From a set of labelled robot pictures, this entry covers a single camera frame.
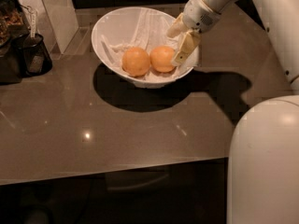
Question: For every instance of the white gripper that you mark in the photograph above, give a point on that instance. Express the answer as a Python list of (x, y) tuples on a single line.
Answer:
[(199, 15)]

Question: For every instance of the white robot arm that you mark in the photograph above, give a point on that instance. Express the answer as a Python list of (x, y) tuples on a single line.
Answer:
[(263, 166)]

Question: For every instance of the right orange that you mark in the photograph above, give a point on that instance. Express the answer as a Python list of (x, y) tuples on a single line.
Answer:
[(161, 59)]

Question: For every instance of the orange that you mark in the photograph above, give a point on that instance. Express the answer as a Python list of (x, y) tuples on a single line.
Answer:
[(136, 62), (161, 59)]

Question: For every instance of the white tilted bowl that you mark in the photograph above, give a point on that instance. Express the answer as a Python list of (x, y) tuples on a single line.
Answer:
[(118, 28)]

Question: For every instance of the left orange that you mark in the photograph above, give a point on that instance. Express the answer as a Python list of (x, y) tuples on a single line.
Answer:
[(136, 62)]

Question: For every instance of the white paper towel liner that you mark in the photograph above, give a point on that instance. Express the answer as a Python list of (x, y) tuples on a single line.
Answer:
[(149, 31)]

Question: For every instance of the black mesh cup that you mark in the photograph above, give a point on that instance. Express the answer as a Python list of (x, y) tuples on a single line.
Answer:
[(35, 55)]

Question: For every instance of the dark snack bag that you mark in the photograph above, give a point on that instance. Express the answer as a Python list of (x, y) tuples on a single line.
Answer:
[(12, 25)]

